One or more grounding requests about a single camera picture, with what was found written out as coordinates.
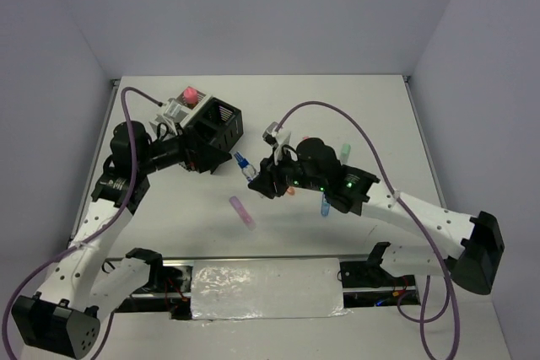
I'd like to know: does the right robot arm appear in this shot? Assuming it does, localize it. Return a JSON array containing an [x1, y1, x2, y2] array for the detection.
[[248, 135, 505, 295]]

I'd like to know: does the purple highlighter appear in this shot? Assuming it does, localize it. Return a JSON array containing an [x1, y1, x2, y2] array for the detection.
[[229, 196, 257, 231]]

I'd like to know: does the silver foil covered plate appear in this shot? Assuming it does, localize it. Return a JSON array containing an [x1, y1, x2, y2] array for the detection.
[[191, 258, 347, 320]]

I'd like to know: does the white slotted container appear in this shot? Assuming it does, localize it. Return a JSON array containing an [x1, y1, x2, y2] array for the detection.
[[149, 86, 211, 140]]

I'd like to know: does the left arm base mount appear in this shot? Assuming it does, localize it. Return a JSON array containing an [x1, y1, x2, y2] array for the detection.
[[116, 261, 193, 320]]

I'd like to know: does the green highlighter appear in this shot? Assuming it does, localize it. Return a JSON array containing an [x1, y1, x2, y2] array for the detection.
[[339, 143, 351, 164]]

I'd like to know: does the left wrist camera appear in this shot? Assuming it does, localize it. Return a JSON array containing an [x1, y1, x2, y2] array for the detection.
[[155, 99, 185, 129]]

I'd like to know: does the pink cap glue bottle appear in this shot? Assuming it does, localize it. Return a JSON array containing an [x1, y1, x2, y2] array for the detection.
[[182, 86, 199, 109]]

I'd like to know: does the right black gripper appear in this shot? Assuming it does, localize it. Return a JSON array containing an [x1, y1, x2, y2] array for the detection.
[[248, 145, 326, 198]]

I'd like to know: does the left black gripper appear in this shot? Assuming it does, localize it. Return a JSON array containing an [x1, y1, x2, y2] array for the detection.
[[138, 122, 232, 175]]

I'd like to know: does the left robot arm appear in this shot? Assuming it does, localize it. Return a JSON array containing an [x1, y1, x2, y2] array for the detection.
[[11, 121, 231, 359]]

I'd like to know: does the blue utility knife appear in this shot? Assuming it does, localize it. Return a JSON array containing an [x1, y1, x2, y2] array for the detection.
[[320, 194, 331, 218]]

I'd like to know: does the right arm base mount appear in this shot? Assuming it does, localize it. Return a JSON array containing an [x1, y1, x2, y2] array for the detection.
[[337, 256, 419, 309]]

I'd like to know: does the blue cap spray bottle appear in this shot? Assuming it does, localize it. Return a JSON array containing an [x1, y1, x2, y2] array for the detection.
[[234, 152, 258, 183]]

